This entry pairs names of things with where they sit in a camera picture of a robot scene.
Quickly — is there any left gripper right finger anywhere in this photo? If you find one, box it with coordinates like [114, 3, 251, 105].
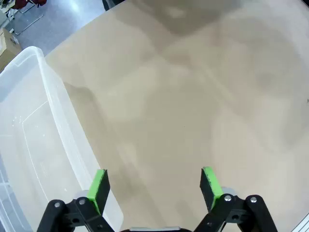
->
[193, 166, 278, 232]

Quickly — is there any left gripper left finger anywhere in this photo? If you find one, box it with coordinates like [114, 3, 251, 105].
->
[36, 169, 114, 232]

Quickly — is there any clear plastic storage box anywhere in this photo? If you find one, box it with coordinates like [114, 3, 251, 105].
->
[0, 45, 124, 232]

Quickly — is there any brown cardboard box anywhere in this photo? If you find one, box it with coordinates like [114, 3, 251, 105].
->
[0, 27, 23, 73]

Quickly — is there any red jacket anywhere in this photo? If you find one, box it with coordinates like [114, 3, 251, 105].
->
[12, 0, 47, 7]

